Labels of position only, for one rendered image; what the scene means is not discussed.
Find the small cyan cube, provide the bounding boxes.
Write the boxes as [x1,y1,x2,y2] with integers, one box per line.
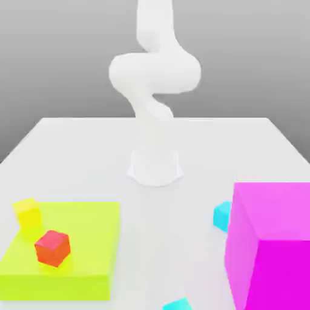
[162,297,193,310]
[213,200,232,233]

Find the small red cube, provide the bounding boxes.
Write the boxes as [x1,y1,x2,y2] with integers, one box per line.
[34,229,71,268]

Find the small yellow cube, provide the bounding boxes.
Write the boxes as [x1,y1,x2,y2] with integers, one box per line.
[12,197,44,231]

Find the large lime green box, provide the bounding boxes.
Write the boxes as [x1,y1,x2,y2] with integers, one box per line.
[0,201,121,302]

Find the large magenta box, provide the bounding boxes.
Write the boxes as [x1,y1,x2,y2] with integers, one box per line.
[224,182,310,310]

